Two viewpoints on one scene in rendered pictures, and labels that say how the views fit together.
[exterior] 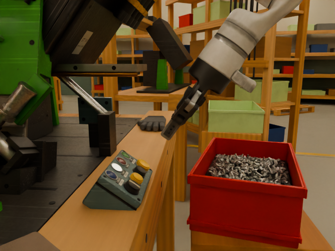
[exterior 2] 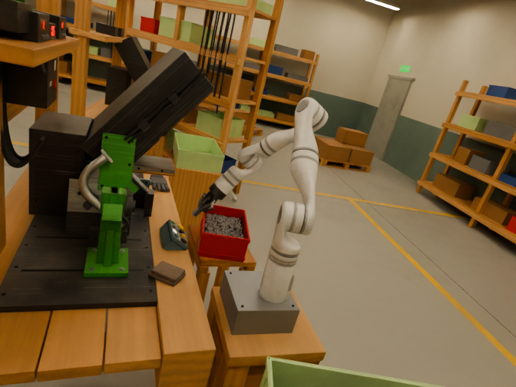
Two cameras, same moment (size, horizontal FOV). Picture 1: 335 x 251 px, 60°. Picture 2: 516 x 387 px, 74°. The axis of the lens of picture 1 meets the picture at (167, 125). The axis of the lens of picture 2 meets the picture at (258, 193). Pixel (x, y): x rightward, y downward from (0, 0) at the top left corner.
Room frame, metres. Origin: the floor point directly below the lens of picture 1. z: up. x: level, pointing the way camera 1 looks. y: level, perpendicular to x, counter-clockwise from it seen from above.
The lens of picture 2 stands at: (-0.69, 0.43, 1.63)
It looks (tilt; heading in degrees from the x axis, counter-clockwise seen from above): 20 degrees down; 331
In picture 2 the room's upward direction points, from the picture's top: 14 degrees clockwise
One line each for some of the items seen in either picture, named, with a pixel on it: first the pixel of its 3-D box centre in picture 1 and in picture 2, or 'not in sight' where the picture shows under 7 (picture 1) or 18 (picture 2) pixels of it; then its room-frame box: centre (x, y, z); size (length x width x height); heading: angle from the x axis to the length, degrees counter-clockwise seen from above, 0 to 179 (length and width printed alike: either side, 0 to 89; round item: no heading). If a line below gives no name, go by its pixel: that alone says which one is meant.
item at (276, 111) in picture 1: (283, 102); (236, 121); (6.93, -2.78, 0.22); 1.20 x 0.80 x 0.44; 116
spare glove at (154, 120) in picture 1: (151, 122); (157, 183); (1.07, 0.06, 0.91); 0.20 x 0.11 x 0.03; 178
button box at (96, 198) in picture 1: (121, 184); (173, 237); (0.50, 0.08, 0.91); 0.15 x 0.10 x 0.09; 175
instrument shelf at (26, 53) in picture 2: not in sight; (20, 39); (0.74, 0.63, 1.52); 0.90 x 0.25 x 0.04; 175
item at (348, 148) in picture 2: not in sight; (342, 147); (5.12, -4.59, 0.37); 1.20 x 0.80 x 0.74; 84
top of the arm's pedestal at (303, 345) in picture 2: not in sight; (263, 321); (0.09, -0.15, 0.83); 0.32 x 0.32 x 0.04; 82
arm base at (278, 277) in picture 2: not in sight; (278, 272); (0.09, -0.15, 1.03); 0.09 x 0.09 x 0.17; 85
